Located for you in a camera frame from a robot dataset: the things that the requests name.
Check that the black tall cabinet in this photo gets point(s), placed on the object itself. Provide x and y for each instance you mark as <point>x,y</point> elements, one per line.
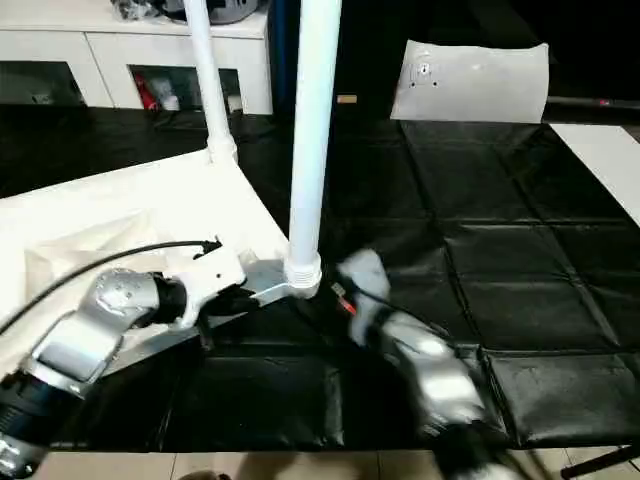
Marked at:
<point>370,50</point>

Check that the small tan label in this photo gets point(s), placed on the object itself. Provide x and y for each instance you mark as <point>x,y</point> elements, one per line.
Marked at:
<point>347,99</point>

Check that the white glass-door cabinet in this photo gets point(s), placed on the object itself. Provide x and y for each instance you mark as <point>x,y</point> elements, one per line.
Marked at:
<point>100,50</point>

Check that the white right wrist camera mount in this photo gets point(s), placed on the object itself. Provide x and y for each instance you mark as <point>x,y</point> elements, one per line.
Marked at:
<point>367,280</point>

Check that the black tripod leg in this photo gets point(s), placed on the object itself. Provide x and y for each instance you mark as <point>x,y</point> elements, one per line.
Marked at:
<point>600,460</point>

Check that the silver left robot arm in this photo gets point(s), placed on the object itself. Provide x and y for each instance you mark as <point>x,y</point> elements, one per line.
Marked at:
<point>80,340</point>

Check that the red bottle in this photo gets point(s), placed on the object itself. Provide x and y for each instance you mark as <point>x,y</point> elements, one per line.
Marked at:
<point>146,95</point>

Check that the white flat board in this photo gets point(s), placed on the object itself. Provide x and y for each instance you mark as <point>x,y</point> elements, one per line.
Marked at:
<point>605,160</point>

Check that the black work mat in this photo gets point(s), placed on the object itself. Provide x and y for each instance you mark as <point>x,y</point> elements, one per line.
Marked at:
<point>500,250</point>

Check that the small white cup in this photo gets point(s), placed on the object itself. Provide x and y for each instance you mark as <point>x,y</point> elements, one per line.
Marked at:
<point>170,103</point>
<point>233,103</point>

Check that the dark crumpled small pile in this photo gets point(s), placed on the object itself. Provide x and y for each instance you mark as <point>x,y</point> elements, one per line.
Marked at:
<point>135,9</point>

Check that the black bar red light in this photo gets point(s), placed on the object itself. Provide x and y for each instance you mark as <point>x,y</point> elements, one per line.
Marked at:
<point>595,103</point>

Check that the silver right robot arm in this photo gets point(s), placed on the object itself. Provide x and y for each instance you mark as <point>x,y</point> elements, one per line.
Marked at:
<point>440,375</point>

